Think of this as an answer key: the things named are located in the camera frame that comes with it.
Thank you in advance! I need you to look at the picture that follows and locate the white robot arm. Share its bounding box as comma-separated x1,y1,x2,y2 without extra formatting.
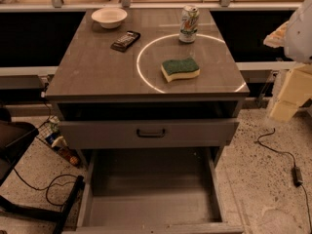
263,0,312,122

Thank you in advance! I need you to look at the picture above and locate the open grey lower drawer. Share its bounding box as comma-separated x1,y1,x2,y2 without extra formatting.
62,148,243,234

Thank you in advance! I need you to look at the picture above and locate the black floor cable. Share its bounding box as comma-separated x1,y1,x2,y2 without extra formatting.
13,168,81,208

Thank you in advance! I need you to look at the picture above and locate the white ceramic bowl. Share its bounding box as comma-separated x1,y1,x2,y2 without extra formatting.
92,8,128,29

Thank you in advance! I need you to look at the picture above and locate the black power adapter cable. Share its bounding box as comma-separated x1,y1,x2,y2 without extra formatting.
253,127,312,234

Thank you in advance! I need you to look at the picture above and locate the grey drawer cabinet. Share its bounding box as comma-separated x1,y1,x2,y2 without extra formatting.
45,7,251,168

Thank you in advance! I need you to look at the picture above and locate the wire basket with items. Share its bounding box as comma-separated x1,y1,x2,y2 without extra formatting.
38,116,81,167

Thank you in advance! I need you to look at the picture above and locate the white green soda can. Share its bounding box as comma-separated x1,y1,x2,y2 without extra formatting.
179,5,200,43

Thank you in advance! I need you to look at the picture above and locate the black chair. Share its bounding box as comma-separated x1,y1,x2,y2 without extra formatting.
0,107,86,234

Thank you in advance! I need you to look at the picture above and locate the grey top drawer with handle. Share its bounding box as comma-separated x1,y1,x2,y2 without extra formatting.
59,119,239,149

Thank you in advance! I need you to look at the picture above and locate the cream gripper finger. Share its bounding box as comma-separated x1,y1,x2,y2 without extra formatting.
269,64,312,123

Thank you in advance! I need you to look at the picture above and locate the black snack bar packet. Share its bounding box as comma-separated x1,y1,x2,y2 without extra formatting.
110,30,140,53

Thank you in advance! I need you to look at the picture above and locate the green yellow sponge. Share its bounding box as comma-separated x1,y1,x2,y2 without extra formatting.
161,58,200,83

